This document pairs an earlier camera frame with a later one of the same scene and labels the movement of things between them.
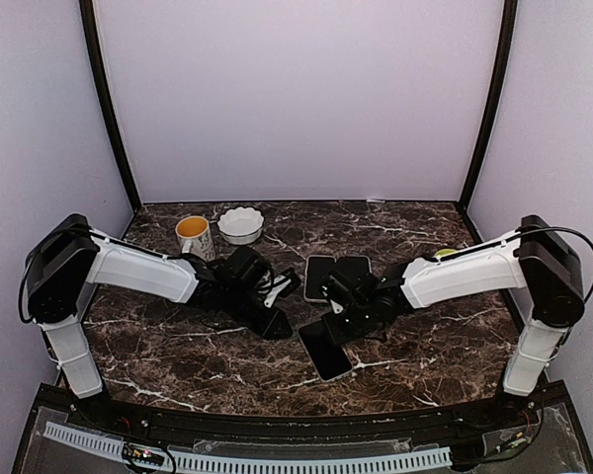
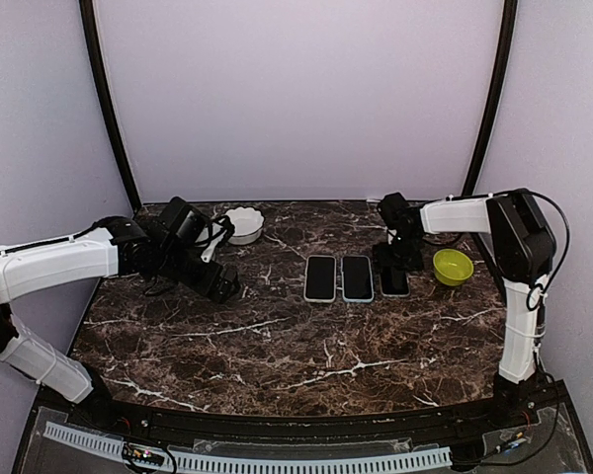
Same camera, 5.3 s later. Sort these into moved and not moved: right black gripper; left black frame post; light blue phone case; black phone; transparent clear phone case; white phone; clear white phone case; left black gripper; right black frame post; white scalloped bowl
Moved: right black gripper; transparent clear phone case; left black gripper; white phone
Not moved: light blue phone case; left black frame post; black phone; right black frame post; clear white phone case; white scalloped bowl
